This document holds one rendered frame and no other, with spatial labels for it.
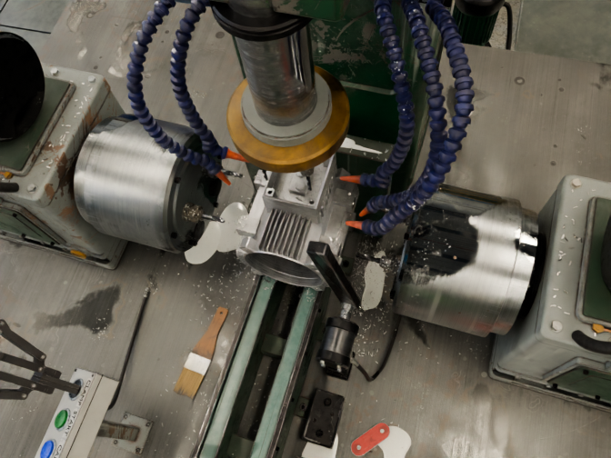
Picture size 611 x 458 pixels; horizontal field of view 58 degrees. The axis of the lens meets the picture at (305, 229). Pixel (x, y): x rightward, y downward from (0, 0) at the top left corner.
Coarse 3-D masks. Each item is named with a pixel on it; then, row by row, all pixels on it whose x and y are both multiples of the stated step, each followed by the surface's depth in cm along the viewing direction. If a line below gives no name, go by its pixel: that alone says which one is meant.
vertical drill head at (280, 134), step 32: (256, 0) 56; (256, 64) 65; (288, 64) 65; (256, 96) 72; (288, 96) 70; (320, 96) 78; (256, 128) 76; (288, 128) 76; (320, 128) 77; (256, 160) 78; (288, 160) 76; (320, 160) 78
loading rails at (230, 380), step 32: (256, 288) 113; (256, 320) 111; (320, 320) 118; (256, 352) 113; (288, 352) 107; (224, 384) 107; (288, 384) 105; (224, 416) 104; (288, 416) 107; (224, 448) 106; (256, 448) 101
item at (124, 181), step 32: (96, 128) 104; (128, 128) 103; (192, 128) 106; (96, 160) 100; (128, 160) 99; (160, 160) 98; (96, 192) 101; (128, 192) 99; (160, 192) 97; (192, 192) 106; (96, 224) 106; (128, 224) 102; (160, 224) 100; (192, 224) 110
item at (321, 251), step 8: (312, 248) 81; (320, 248) 80; (328, 248) 81; (312, 256) 82; (320, 256) 81; (328, 256) 82; (320, 264) 84; (328, 264) 83; (336, 264) 86; (320, 272) 87; (328, 272) 86; (336, 272) 86; (328, 280) 90; (336, 280) 89; (344, 280) 90; (336, 288) 93; (344, 288) 92; (352, 288) 96; (336, 296) 97; (344, 296) 96; (352, 296) 96; (344, 304) 100; (352, 304) 99
